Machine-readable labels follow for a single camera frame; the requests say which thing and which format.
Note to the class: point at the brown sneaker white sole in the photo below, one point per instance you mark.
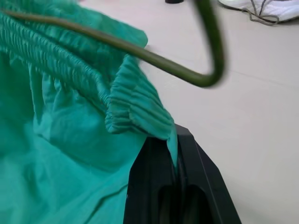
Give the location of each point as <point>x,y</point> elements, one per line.
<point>280,9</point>

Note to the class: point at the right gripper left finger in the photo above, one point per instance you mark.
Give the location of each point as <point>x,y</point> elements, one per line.
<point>149,177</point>

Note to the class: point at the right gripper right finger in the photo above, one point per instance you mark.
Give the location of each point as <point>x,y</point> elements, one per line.
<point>205,186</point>

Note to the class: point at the teal green cloth garment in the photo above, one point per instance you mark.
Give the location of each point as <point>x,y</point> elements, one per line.
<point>58,130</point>

